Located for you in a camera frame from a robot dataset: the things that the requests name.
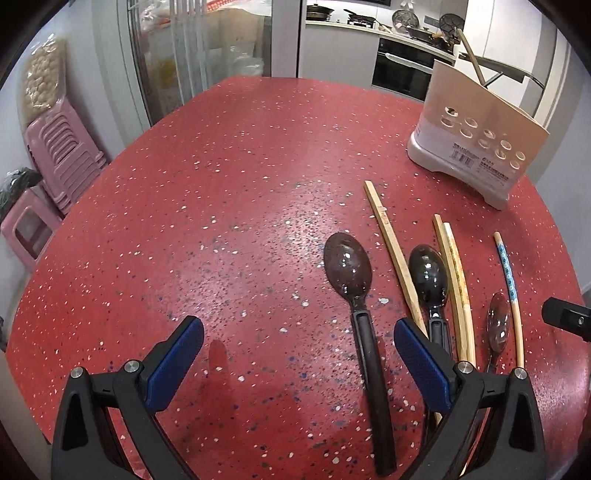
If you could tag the beige perforated utensil holder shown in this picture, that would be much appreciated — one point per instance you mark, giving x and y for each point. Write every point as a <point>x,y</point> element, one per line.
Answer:
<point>485,108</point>

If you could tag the glass sliding door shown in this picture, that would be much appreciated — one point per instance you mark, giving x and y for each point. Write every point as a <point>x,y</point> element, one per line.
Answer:
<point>198,55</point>

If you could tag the stack of pink stools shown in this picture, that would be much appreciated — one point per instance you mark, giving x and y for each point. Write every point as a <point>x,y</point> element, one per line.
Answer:
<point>64,147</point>

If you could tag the round metal strainer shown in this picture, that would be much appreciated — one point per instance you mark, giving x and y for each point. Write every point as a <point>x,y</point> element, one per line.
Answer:
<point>405,19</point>

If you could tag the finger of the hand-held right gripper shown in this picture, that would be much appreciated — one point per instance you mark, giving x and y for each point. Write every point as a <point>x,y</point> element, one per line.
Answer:
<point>565,316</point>

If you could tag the black plastic spoon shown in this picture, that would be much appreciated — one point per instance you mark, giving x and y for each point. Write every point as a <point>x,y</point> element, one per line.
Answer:
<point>427,277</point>

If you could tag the black frying pan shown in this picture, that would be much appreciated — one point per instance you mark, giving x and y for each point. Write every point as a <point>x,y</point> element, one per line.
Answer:
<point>360,19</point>

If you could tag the large brown plastic spoon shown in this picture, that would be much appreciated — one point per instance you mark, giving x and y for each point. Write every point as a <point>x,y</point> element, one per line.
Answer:
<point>348,267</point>

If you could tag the pink plastic stool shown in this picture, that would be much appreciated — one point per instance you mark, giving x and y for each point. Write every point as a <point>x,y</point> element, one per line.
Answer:
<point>18,221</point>

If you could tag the black built-in oven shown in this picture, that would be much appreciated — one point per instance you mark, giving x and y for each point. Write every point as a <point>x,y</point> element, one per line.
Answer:
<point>401,69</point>

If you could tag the round dark strainer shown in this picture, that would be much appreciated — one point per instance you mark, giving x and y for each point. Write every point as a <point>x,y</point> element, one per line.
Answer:
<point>450,23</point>

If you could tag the clear bag of nuts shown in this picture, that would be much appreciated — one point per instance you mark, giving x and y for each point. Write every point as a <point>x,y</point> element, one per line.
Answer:
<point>41,78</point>

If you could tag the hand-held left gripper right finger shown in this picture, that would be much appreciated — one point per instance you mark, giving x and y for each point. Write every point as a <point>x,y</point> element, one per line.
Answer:
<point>418,355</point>

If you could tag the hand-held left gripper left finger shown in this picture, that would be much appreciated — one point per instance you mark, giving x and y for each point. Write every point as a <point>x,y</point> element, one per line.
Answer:
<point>178,355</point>

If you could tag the dark plastic bag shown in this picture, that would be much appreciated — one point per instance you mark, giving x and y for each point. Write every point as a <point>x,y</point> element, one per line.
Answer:
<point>14,182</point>

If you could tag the blue patterned chopstick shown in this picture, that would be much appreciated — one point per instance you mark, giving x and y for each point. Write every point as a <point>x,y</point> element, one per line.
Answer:
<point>508,277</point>

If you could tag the pale printed chopstick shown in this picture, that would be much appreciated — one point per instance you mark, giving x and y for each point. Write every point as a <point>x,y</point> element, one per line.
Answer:
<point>457,267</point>

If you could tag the plain square wooden chopstick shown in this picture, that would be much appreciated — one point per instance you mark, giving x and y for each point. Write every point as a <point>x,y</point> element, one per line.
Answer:
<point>390,240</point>

